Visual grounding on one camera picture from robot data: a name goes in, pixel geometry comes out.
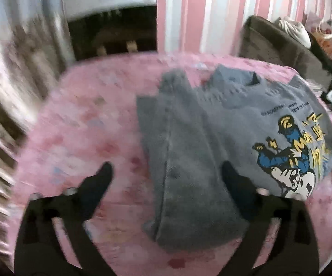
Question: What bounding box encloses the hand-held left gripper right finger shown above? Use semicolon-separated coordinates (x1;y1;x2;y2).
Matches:
222;160;319;276

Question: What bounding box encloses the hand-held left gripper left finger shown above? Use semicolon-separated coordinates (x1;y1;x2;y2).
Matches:
14;162;114;276

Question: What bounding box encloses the grey denim jacket cartoon print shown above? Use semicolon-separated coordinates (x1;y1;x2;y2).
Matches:
136;65;332;255

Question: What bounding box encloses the pink patterned bed sheet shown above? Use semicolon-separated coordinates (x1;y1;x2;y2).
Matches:
11;52;332;276

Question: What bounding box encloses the wooden chair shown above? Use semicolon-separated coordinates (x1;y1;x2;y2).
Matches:
93;29;140;56

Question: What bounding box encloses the floral patterned curtain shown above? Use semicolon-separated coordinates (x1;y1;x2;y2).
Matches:
0;4;77;266

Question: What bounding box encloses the orange patterned bag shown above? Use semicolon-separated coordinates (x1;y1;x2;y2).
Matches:
309;20;332;64

